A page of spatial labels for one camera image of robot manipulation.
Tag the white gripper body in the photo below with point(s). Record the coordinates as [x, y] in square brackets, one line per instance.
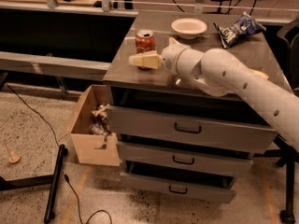
[172, 58]

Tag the red coke can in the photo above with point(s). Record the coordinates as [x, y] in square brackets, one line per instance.
[145, 42]

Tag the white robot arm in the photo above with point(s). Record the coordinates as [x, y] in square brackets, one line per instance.
[218, 72]

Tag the white paper bowl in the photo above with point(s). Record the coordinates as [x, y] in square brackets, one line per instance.
[188, 28]

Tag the top grey drawer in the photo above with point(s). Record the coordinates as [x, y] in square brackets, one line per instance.
[190, 130]

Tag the grey drawer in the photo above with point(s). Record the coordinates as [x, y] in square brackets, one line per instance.
[185, 160]
[190, 130]
[182, 189]

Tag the blue chip bag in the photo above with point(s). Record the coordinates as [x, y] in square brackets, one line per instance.
[245, 25]

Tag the yellow sponge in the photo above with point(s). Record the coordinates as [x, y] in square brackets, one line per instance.
[260, 75]

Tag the trash in cardboard box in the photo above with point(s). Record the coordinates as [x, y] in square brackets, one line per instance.
[99, 125]

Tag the grey drawer cabinet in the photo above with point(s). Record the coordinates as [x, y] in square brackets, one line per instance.
[158, 90]

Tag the middle grey drawer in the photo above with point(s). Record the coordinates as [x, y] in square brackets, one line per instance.
[185, 160]

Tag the cardboard box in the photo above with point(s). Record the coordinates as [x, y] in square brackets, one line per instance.
[91, 148]

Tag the bottom grey drawer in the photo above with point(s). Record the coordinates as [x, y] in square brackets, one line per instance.
[182, 189]

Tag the black stand leg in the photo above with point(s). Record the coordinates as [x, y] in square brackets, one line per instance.
[52, 180]

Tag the small wooden floor cone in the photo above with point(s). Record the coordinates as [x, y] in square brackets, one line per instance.
[12, 157]

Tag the grey metal rail beam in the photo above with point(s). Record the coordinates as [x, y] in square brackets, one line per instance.
[53, 66]

